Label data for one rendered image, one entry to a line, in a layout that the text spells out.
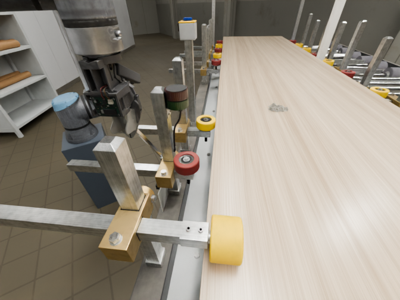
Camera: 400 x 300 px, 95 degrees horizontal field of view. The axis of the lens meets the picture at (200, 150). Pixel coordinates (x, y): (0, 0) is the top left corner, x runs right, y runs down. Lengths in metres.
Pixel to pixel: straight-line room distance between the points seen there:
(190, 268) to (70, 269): 1.02
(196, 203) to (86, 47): 0.63
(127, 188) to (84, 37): 0.27
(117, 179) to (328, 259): 0.41
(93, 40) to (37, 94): 3.57
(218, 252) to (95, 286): 1.19
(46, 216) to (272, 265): 0.44
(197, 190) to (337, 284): 0.57
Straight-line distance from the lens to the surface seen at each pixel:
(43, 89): 3.86
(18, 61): 3.86
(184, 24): 0.95
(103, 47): 0.41
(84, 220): 0.43
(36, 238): 1.86
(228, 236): 0.34
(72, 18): 0.42
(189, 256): 0.71
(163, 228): 0.37
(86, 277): 1.51
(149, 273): 0.62
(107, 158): 0.30
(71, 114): 1.32
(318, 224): 0.50
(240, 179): 0.52
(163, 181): 0.58
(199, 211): 0.78
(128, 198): 0.36
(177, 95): 0.47
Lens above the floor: 1.28
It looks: 39 degrees down
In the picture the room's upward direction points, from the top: 2 degrees counter-clockwise
